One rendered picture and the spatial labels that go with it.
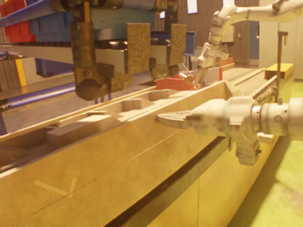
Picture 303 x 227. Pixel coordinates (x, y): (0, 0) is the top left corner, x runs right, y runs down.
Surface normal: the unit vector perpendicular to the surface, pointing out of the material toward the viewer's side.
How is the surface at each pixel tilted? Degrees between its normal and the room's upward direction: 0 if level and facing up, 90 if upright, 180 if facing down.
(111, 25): 101
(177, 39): 96
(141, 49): 96
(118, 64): 90
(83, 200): 80
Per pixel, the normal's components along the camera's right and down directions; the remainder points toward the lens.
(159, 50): -0.67, 0.29
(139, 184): 0.71, 0.00
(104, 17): 0.74, 0.34
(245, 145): -0.57, 0.58
